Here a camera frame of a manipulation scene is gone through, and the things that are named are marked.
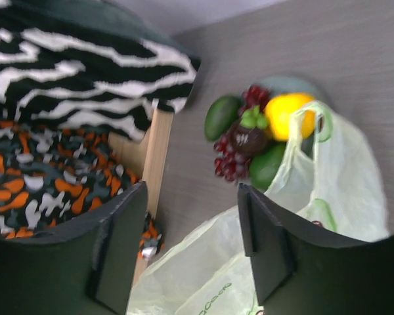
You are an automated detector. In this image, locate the green lime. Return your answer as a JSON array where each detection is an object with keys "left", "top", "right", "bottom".
[{"left": 249, "top": 142, "right": 286, "bottom": 192}]

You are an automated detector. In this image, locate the zebra pattern cloth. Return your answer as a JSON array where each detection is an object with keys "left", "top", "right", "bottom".
[{"left": 0, "top": 1, "right": 201, "bottom": 142}]

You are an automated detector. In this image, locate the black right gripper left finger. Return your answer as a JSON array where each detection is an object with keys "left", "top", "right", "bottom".
[{"left": 0, "top": 182, "right": 148, "bottom": 314}]

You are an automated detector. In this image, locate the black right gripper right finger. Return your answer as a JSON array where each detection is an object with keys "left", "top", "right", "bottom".
[{"left": 238, "top": 184, "right": 394, "bottom": 315}]

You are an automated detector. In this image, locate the light blue plate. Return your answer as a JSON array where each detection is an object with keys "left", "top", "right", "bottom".
[{"left": 256, "top": 75, "right": 329, "bottom": 103}]

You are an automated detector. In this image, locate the wooden clothes rack frame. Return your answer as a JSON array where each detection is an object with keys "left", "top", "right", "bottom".
[{"left": 108, "top": 110, "right": 173, "bottom": 288}]

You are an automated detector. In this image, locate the dark green avocado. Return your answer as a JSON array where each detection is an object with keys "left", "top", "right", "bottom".
[{"left": 204, "top": 94, "right": 242, "bottom": 142}]

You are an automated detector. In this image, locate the light green plastic bag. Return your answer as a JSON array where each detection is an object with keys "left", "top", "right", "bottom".
[{"left": 127, "top": 100, "right": 389, "bottom": 314}]

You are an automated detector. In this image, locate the yellow lemon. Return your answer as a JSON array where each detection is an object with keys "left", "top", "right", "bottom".
[{"left": 264, "top": 93, "right": 316, "bottom": 142}]

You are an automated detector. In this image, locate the orange camouflage cloth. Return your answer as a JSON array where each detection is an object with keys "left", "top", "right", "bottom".
[{"left": 0, "top": 111, "right": 167, "bottom": 260}]

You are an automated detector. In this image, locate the red grape bunch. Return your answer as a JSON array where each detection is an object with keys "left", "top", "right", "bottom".
[{"left": 213, "top": 85, "right": 271, "bottom": 182}]

